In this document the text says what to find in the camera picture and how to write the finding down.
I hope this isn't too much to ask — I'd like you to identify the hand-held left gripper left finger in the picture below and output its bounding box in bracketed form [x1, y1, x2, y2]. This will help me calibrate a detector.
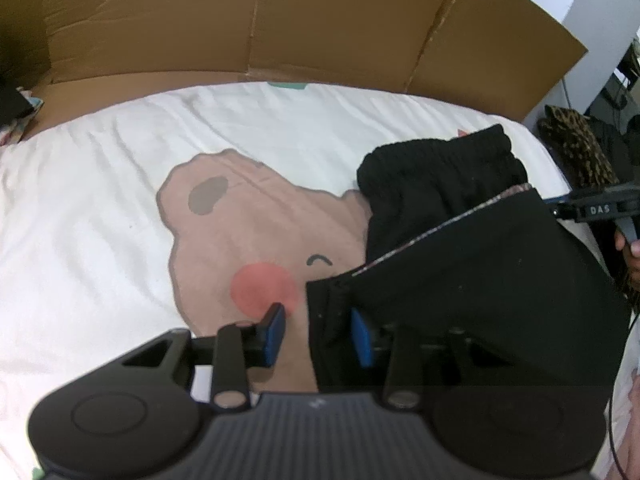
[121, 302, 289, 407]

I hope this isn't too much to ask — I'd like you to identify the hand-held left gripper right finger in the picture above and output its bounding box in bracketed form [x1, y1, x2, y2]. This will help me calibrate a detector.
[349, 307, 483, 407]

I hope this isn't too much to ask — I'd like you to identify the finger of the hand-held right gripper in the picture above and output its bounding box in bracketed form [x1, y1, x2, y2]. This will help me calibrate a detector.
[541, 194, 576, 221]

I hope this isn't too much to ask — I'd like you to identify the black garment with floral lining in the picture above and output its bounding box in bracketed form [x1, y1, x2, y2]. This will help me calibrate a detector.
[305, 124, 632, 393]

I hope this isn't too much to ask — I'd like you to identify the black clothes pile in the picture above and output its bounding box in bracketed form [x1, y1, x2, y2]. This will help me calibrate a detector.
[590, 114, 640, 187]

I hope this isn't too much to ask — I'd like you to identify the person's right hand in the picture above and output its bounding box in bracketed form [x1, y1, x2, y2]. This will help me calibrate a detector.
[615, 232, 640, 301]

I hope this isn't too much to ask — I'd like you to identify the leopard print cloth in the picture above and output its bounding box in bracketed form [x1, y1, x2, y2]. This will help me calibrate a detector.
[537, 104, 622, 192]

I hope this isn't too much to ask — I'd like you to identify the white bear-print blanket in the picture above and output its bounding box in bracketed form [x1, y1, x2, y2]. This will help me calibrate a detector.
[0, 81, 640, 480]

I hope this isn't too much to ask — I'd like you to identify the brown cardboard sheet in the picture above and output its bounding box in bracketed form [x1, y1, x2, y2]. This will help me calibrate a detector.
[0, 0, 590, 143]

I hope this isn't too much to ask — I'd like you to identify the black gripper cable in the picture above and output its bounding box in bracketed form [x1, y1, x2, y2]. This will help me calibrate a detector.
[606, 304, 640, 480]

